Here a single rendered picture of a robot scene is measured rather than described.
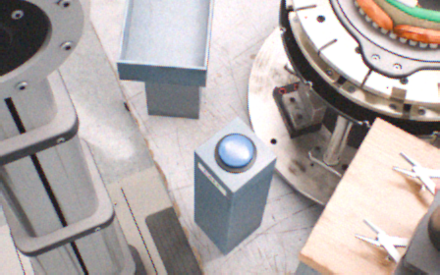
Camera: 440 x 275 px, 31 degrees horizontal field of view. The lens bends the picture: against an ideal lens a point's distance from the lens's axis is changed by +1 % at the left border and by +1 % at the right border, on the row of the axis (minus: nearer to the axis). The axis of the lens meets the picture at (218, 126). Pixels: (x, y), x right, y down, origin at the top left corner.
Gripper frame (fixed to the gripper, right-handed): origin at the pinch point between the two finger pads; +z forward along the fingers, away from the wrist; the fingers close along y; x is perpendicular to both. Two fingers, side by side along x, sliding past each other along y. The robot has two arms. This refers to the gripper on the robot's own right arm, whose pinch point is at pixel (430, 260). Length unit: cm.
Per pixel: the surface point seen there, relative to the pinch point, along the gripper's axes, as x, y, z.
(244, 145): 23.5, 3.2, 4.4
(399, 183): 6.2, 7.3, 2.2
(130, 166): 64, 29, 109
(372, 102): 13.1, 15.2, 2.6
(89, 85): 86, 43, 109
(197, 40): 36.1, 13.7, 6.3
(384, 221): 5.7, 2.4, 2.3
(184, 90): 38.3, 13.9, 21.8
